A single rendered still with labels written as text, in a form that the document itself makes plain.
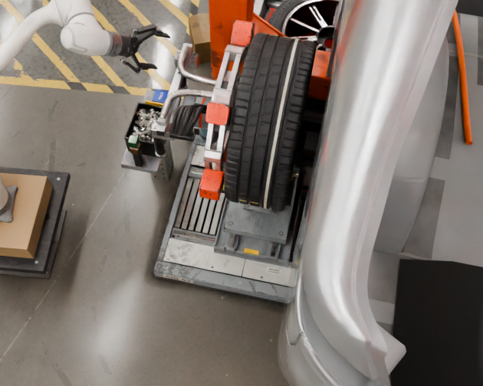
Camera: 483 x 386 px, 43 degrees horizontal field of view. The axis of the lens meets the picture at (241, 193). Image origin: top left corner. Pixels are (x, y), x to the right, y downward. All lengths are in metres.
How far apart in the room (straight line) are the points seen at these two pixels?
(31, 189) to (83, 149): 0.62
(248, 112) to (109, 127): 1.51
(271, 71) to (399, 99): 0.81
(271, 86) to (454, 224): 0.78
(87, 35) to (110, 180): 1.23
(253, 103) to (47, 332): 1.54
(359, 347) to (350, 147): 0.43
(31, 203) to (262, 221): 1.05
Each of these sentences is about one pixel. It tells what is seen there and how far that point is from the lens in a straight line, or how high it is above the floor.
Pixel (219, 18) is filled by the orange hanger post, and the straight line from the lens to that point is 2.60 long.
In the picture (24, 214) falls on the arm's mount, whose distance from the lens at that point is 2.82.
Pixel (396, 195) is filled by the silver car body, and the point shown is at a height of 1.15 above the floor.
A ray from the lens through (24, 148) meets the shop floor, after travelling 3.49.
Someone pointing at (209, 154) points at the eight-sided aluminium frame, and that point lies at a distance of 2.16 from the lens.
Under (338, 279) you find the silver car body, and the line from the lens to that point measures 1.26.
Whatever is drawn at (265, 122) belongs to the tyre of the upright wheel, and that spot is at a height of 1.12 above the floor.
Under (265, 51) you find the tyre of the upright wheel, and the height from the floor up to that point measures 1.17.
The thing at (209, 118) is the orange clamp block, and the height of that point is 1.13.
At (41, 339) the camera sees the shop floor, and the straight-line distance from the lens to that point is 3.02.
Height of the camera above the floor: 2.81
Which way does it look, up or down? 62 degrees down
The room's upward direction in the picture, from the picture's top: 2 degrees clockwise
